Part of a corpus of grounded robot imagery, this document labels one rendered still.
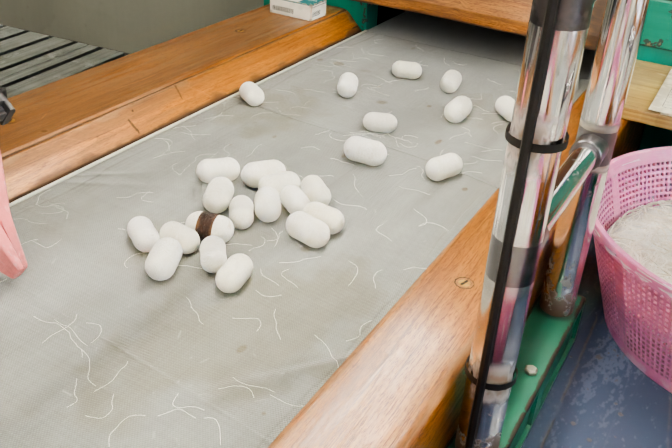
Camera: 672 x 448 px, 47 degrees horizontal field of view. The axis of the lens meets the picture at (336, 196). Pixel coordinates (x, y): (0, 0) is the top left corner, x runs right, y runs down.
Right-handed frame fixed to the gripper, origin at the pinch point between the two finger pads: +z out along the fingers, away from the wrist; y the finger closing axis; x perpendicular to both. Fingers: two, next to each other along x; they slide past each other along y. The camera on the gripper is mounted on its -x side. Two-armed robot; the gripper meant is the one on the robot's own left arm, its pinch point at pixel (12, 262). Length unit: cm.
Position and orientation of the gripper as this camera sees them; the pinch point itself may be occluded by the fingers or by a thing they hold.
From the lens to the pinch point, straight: 51.2
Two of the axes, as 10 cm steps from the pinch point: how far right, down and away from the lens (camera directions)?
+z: 6.2, 7.8, 0.0
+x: -6.0, 4.8, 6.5
